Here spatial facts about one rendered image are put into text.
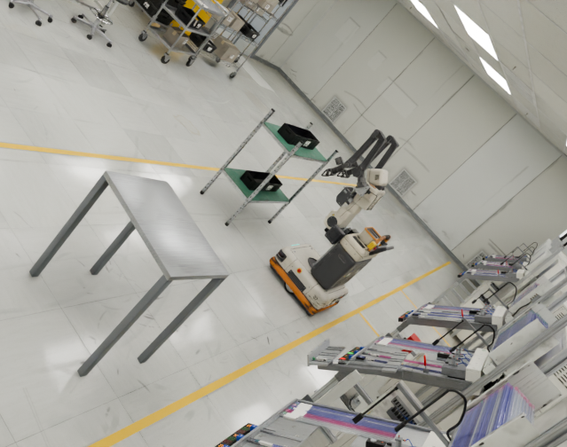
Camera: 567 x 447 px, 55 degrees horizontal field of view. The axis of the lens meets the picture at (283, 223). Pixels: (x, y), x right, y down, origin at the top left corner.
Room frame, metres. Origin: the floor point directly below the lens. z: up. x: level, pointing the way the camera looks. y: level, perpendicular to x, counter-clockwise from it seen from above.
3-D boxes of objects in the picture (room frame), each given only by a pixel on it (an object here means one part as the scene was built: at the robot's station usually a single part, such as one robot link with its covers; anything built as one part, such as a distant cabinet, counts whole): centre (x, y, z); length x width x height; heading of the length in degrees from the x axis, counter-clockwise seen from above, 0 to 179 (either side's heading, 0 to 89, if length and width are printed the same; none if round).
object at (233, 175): (5.19, 0.45, 0.55); 0.91 x 0.46 x 1.10; 162
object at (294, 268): (4.86, -0.55, 0.16); 0.67 x 0.64 x 0.25; 72
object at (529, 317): (3.09, -1.45, 1.52); 0.51 x 0.13 x 0.27; 162
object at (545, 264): (7.59, -3.01, 0.95); 1.36 x 0.82 x 1.90; 72
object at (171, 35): (7.47, 2.93, 0.30); 0.30 x 0.23 x 0.18; 1
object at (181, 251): (2.48, 0.43, 0.40); 0.70 x 0.45 x 0.80; 66
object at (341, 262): (4.83, -0.64, 0.59); 0.55 x 0.34 x 0.83; 162
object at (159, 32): (7.48, 2.93, 0.50); 0.90 x 0.54 x 1.00; 177
